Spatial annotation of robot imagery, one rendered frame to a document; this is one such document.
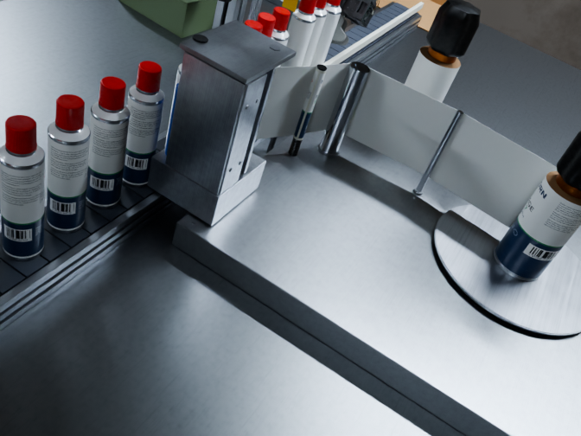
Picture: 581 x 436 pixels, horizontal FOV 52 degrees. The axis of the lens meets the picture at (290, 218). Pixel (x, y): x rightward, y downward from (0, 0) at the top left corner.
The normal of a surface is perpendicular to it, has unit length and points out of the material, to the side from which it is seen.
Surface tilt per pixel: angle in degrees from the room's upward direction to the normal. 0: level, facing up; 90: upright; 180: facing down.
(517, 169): 90
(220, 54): 0
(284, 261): 0
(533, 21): 90
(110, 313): 0
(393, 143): 90
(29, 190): 90
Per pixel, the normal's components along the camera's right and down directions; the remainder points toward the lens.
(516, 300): 0.27, -0.73
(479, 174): -0.57, 0.41
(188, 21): 0.80, 0.54
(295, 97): 0.50, 0.67
